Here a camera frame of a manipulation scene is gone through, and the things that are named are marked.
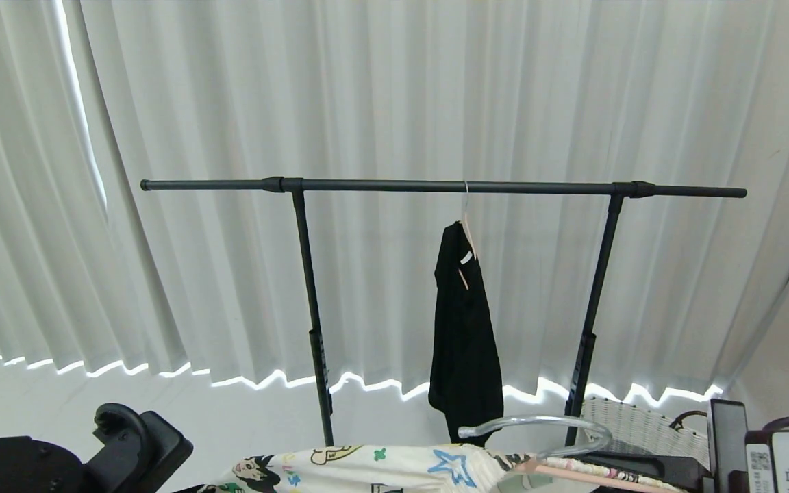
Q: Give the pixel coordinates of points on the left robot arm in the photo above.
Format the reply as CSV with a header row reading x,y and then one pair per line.
x,y
18,469

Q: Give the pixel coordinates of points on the black garment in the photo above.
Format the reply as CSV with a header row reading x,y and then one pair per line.
x,y
466,356

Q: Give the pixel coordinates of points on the white curtain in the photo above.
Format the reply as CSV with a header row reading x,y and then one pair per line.
x,y
367,89

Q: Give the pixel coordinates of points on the pink clothes hanger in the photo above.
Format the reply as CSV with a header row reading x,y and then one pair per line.
x,y
466,205
600,476

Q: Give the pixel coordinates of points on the cream printed garment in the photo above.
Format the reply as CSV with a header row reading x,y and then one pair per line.
x,y
381,469

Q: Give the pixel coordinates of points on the black clothes rack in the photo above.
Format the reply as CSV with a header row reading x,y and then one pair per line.
x,y
381,185

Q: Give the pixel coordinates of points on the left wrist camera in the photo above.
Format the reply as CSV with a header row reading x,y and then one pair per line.
x,y
155,452

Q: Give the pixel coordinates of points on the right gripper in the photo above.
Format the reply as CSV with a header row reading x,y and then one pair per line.
x,y
727,445

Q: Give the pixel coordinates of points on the white laundry basket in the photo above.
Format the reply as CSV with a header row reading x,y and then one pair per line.
x,y
634,431

